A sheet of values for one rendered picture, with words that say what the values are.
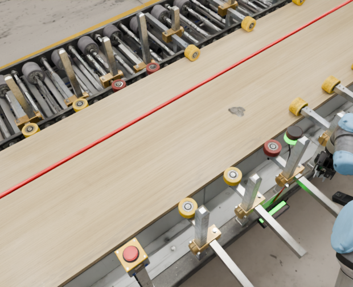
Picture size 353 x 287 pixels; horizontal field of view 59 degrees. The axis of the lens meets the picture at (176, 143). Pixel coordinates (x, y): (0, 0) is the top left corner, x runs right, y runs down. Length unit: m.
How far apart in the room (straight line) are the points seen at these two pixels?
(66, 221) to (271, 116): 1.08
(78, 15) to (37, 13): 0.53
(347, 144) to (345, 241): 0.44
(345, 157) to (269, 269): 1.32
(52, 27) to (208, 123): 2.96
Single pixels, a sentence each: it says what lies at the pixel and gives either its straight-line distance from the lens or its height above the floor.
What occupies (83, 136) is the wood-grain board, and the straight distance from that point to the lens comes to 1.61.
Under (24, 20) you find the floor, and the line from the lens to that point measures 4.47.
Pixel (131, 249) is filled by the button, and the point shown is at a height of 1.23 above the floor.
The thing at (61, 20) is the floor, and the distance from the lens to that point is 4.27.
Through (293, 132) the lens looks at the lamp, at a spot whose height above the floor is 1.14.
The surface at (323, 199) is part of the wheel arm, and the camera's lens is 1.50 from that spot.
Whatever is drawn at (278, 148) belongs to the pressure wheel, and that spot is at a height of 0.91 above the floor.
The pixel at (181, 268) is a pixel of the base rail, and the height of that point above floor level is 0.70.
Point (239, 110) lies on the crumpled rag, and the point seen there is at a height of 0.92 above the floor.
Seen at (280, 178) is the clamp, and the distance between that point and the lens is 1.48.
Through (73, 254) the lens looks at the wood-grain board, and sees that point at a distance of 1.34.
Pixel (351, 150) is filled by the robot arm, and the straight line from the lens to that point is 1.07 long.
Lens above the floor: 2.11
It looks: 54 degrees down
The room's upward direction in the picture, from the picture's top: 4 degrees counter-clockwise
